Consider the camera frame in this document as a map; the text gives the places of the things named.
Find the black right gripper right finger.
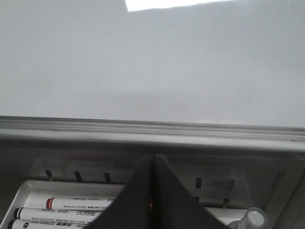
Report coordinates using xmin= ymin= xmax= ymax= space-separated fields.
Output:
xmin=153 ymin=154 xmax=228 ymax=229

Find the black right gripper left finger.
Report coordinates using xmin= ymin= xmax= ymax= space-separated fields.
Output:
xmin=86 ymin=156 xmax=153 ymax=229

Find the red capped whiteboard marker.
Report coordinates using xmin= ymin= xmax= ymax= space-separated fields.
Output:
xmin=46 ymin=198 xmax=114 ymax=211

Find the black capped whiteboard marker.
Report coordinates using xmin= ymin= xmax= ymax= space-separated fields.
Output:
xmin=14 ymin=207 xmax=102 ymax=222

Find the white marker tray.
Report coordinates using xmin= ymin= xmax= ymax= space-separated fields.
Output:
xmin=0 ymin=152 xmax=289 ymax=229

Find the clear plastic bottle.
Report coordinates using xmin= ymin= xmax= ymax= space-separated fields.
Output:
xmin=228 ymin=207 xmax=267 ymax=229

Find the white whiteboard with aluminium frame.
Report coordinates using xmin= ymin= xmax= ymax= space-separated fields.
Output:
xmin=0 ymin=0 xmax=305 ymax=152

